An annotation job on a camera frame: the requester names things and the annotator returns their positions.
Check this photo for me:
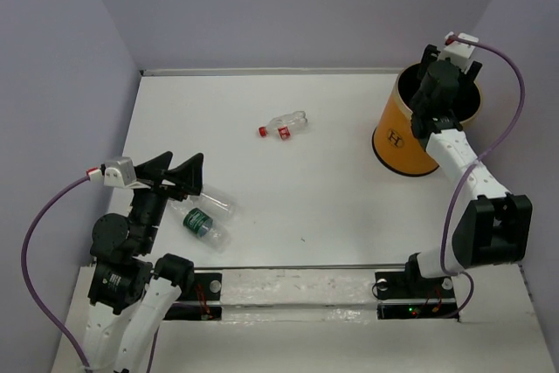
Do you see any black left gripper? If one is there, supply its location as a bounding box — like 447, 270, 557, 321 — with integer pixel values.
128, 149, 205, 251

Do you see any clear plastic bottle no label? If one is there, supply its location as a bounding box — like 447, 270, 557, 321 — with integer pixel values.
197, 183, 237, 221

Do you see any green label plastic bottle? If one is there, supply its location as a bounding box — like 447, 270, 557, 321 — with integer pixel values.
169, 201, 231, 252

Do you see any red cap small bottle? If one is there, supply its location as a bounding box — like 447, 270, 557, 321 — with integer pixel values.
258, 111, 308, 140

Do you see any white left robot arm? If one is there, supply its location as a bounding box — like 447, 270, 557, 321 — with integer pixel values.
82, 151, 204, 372

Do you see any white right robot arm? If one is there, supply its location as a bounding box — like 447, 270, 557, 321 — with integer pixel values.
402, 33, 533, 296

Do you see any orange cylindrical bin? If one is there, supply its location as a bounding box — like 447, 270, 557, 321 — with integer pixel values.
371, 63, 482, 177

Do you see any silver bolt left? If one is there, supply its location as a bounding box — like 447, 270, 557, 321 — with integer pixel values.
210, 280, 222, 294

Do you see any silver bolt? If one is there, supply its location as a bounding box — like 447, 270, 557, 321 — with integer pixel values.
210, 280, 222, 294
376, 278, 388, 292

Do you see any silver bolt right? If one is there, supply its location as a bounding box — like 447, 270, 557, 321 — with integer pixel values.
376, 278, 388, 292

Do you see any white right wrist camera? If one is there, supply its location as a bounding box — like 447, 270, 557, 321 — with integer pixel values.
438, 31, 480, 73

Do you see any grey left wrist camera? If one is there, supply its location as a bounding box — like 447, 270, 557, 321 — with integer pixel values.
86, 156, 137, 189

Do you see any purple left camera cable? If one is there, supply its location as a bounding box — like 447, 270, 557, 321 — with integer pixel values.
20, 174, 95, 369

